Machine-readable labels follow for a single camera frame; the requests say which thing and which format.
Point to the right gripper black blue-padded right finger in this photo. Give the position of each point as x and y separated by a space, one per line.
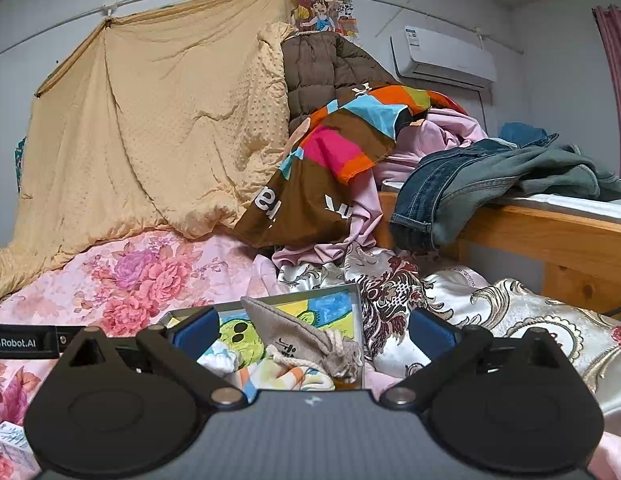
451 350

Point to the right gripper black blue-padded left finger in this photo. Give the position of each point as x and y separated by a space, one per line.
173 353

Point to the grey drawstring pouch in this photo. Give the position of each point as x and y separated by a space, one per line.
294 342

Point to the white grey cloth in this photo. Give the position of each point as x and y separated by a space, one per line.
220 360

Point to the pink floral bedsheet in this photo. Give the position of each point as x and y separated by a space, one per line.
127 285

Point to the satin patterned bedcover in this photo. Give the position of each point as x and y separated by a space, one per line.
392 285

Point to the striped pastel sock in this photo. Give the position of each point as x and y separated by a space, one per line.
269 375

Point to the orange white packet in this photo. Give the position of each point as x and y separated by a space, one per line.
17 460

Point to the cartoon printed shallow box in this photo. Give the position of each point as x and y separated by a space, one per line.
337 307

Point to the blue denim jeans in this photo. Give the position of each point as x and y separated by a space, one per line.
412 215

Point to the colourful brown patterned cloth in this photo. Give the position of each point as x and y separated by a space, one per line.
308 200

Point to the grey green jacket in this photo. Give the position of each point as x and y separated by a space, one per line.
535 174

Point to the light pink garment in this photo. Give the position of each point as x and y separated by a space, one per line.
441 130

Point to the yellow hanging quilt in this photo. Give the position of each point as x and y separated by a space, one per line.
170 118

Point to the white air conditioner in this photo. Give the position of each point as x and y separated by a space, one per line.
426 55

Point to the brown quilted jacket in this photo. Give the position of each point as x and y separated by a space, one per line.
318 67

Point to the wooden bed frame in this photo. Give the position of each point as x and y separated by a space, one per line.
581 256

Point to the cartoon wall poster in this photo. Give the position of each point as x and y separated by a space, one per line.
326 16

